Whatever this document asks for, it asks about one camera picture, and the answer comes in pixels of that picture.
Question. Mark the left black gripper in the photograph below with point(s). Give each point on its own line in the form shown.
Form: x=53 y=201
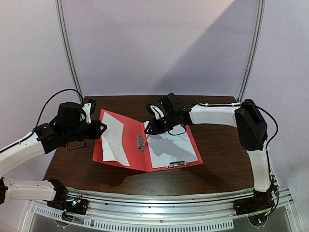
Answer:
x=96 y=134

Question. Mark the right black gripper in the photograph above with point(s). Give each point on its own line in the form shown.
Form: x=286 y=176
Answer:
x=158 y=124

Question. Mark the small white paper sheet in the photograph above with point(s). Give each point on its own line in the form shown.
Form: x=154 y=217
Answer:
x=112 y=140

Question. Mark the red file folder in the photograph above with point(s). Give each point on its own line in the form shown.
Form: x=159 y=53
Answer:
x=138 y=160

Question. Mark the large white paper sheet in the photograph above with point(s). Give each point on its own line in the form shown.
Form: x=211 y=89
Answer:
x=171 y=147

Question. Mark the metal bottom folder clip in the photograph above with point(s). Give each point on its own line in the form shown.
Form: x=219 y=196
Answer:
x=177 y=164

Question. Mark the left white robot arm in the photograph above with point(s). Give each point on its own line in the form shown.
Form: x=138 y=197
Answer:
x=43 y=140

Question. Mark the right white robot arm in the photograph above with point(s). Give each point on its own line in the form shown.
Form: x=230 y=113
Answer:
x=245 y=117

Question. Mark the metal spine folder clip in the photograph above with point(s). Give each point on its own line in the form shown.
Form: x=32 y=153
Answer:
x=142 y=143

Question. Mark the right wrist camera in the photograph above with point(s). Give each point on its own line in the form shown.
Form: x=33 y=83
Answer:
x=168 y=105

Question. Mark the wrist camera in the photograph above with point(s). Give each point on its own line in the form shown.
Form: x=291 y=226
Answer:
x=168 y=105
x=73 y=114

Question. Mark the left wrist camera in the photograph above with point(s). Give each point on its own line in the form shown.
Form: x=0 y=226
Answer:
x=73 y=114

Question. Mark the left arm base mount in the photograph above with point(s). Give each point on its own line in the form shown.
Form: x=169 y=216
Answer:
x=69 y=205

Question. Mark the aluminium front rail frame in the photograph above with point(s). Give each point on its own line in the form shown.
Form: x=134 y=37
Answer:
x=111 y=212

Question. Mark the left aluminium corner post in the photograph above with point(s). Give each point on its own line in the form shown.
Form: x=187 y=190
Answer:
x=66 y=45

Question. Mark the aluminium corner post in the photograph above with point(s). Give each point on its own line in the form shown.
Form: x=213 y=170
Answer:
x=66 y=45
x=253 y=49

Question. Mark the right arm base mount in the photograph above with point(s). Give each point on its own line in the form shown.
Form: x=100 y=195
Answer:
x=258 y=207

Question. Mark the right aluminium corner post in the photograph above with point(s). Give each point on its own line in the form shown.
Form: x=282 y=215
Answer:
x=253 y=49

